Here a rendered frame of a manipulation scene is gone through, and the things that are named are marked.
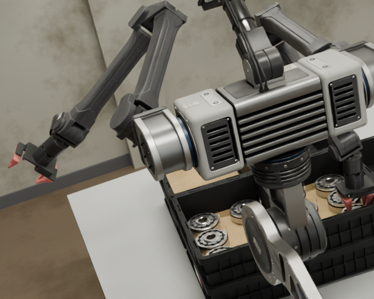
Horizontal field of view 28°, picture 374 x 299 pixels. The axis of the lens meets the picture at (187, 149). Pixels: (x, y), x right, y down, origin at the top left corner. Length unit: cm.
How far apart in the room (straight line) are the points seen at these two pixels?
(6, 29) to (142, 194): 179
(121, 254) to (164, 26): 103
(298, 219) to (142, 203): 132
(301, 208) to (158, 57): 52
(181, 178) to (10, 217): 211
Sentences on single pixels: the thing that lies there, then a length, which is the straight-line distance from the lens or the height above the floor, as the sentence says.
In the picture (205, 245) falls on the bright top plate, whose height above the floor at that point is 86.
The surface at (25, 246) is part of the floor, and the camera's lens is 436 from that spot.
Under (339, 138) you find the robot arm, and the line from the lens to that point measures 217.
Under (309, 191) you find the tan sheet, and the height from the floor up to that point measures 83.
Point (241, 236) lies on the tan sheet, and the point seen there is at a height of 83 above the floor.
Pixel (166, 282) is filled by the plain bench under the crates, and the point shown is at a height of 70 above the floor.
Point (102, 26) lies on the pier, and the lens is 447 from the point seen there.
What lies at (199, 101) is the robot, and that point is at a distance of 158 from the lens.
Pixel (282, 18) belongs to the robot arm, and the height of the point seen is 149.
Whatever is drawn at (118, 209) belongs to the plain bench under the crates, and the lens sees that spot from 296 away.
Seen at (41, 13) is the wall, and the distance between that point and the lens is 449.
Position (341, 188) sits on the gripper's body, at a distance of 227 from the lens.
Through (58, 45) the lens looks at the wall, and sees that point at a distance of 455.
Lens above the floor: 213
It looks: 26 degrees down
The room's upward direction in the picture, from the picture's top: 14 degrees counter-clockwise
